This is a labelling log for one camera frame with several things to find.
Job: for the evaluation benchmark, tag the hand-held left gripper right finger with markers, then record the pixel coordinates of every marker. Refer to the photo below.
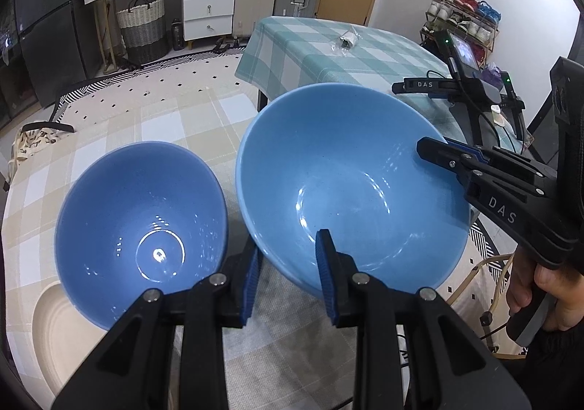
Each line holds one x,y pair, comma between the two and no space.
326,273

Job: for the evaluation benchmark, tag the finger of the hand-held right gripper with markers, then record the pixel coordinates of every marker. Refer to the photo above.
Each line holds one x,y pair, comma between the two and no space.
438,152
474,153

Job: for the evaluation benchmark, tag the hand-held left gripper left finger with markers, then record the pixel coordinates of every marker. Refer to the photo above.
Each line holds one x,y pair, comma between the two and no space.
250,287

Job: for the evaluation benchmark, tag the light blue bowl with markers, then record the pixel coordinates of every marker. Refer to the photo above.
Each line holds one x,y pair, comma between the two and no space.
342,164

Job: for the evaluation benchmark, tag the cream plate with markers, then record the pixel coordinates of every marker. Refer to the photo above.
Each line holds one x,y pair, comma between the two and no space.
54,337

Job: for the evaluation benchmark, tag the person's right hand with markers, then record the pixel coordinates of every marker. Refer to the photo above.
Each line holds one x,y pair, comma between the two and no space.
565,296

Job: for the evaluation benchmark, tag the white paper cup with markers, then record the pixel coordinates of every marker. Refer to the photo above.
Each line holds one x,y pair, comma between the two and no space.
498,116

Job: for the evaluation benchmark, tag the purple cloth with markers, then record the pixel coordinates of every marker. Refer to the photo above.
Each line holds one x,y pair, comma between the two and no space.
492,71

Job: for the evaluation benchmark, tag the black smartphone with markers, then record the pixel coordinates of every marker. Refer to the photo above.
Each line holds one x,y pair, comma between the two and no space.
465,52

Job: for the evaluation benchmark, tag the shoe rack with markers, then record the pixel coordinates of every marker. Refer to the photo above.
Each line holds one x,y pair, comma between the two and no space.
461,13

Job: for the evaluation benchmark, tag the small wrapped white roll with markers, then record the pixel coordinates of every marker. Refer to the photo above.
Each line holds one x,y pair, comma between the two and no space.
347,41

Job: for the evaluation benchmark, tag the black and white rug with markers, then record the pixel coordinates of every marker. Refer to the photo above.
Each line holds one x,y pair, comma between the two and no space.
137,77

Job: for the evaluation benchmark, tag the patterned tote bag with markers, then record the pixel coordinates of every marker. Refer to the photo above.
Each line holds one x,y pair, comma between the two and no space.
36,138

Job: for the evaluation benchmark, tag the dark water bottle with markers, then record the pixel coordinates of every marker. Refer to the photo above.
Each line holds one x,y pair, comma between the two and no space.
177,36

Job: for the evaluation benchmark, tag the white drawer unit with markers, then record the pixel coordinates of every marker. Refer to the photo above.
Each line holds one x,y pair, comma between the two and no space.
209,8

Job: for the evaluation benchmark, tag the woven laundry basket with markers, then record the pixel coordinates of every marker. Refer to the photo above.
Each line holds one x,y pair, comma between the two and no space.
143,34

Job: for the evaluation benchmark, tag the black refrigerator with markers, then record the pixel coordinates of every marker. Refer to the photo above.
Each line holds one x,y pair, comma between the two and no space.
45,27

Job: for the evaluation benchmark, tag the beige curved chair frame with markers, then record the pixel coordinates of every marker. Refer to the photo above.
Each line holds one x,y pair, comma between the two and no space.
474,266

